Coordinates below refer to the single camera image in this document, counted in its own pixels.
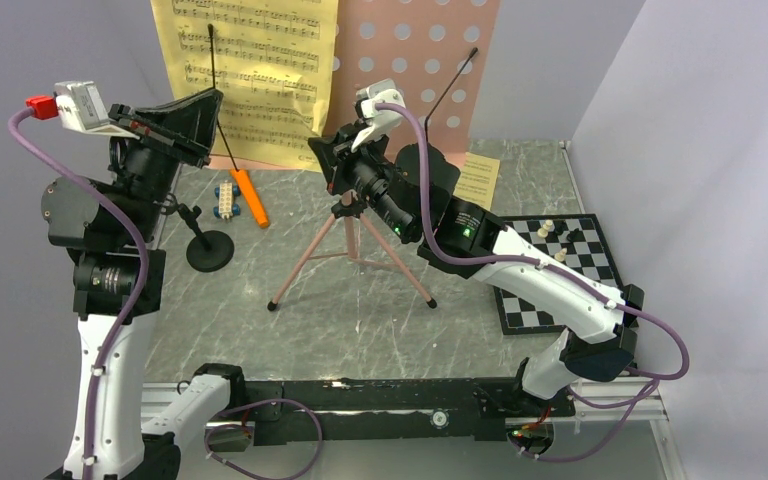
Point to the orange toy microphone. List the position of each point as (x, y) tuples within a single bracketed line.
[(251, 196)]

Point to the black chess piece left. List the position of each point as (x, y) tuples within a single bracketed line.
[(559, 228)]

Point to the black microphone stand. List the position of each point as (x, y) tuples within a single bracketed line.
[(209, 251)]

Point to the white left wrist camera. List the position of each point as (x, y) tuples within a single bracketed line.
[(78, 106)]

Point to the pink music stand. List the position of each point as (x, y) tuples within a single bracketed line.
[(433, 50)]

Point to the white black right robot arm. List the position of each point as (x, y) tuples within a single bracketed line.
[(414, 196)]

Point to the white chess piece upper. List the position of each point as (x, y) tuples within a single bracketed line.
[(546, 228)]

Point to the black white chessboard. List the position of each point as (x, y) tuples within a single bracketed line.
[(591, 258)]

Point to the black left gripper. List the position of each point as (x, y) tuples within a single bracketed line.
[(181, 130)]

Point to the white blue toy car chassis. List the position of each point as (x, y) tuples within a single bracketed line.
[(226, 194)]

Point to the yellow sheet music page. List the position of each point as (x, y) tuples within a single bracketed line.
[(251, 73), (478, 179)]

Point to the white chess piece lower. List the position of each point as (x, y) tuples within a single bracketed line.
[(561, 255)]

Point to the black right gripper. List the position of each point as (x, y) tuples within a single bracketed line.
[(344, 159)]

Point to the black chess piece right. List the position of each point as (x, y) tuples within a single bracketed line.
[(576, 235)]

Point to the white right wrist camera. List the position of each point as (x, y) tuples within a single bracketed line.
[(376, 122)]

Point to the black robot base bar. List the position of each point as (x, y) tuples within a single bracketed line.
[(484, 409)]

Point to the black chess piece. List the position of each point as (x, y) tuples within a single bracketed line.
[(559, 228), (576, 235)]

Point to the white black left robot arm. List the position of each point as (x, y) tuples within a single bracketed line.
[(108, 231)]

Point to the white chess piece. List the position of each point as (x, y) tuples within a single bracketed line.
[(561, 255), (546, 228)]

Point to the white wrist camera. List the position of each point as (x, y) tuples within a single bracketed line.
[(78, 106), (376, 122)]

